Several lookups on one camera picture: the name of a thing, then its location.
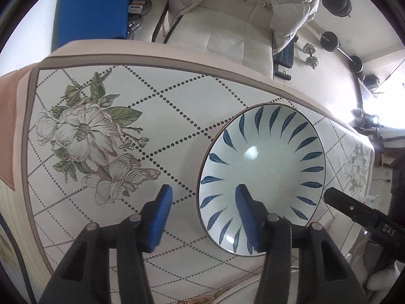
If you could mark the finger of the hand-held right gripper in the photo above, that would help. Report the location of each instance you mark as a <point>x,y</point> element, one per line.
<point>345,204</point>

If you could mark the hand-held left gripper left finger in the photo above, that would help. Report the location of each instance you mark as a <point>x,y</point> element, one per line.
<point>161,218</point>

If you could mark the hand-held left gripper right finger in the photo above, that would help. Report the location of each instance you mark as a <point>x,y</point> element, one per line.
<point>248,218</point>

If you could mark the blue leaf pattern plate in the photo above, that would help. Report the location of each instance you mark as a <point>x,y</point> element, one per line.
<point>262,152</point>

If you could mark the black weight plates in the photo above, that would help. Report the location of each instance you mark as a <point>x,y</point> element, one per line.
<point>337,1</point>

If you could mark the person's right hand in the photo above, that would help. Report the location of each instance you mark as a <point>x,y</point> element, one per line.
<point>376,275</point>

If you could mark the floral dotted tablecloth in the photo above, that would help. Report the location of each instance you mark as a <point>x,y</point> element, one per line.
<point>177,117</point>

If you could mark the chrome dumbbell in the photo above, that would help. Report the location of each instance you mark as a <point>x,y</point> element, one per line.
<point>311,56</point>

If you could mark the black weight bench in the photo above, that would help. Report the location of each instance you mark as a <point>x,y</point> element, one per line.
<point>284,58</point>

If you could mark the black barbell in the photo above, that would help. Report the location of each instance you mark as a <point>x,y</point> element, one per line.
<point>330,41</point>

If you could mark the white tufted sofa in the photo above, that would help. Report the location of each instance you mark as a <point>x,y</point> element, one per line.
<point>218,38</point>

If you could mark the white down jacket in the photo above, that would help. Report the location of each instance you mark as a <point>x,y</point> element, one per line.
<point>278,3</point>

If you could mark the small printed box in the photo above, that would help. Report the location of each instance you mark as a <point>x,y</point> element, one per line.
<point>137,7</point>

